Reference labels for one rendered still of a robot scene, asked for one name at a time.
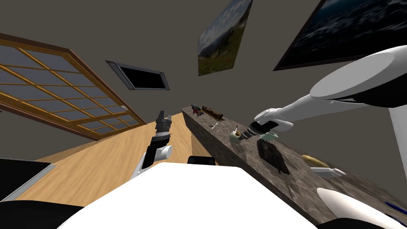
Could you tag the black panel with grey edge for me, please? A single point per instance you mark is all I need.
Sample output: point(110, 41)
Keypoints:
point(19, 175)

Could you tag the landscape painting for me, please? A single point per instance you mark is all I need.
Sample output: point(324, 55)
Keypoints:
point(221, 41)

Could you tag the brown bread loaf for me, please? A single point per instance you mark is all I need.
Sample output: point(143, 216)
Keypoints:
point(213, 113)

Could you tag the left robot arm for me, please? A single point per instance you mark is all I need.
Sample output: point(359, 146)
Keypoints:
point(155, 154)

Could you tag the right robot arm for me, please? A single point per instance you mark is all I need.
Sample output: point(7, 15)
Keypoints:
point(349, 82)

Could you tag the blue pen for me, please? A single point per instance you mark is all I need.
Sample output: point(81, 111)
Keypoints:
point(396, 209)

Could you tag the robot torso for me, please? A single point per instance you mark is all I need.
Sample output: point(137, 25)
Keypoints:
point(190, 197)

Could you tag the pale mug with yellow print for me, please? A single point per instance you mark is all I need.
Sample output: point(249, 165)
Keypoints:
point(234, 136)

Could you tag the dark framed sea picture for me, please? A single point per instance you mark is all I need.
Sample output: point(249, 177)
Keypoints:
point(343, 28)

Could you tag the white knife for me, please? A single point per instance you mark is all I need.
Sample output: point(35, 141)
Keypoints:
point(327, 172)

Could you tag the pale green bowl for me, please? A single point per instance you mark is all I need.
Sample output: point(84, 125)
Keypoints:
point(269, 137)

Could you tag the yellow banana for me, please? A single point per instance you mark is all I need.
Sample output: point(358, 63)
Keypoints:
point(314, 161)

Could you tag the small white fork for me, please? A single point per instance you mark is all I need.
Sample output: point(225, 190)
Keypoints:
point(215, 125)

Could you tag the black picture with grey frame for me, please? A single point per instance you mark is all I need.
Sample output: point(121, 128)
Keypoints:
point(143, 78)

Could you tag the red and green toy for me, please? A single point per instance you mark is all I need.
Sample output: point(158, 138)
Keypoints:
point(197, 110)

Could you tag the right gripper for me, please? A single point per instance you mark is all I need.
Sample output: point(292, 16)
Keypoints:
point(250, 133)

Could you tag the wooden framed window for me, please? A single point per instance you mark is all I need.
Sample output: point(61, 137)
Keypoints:
point(63, 92)

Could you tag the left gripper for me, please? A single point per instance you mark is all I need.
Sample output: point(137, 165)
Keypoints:
point(163, 126)

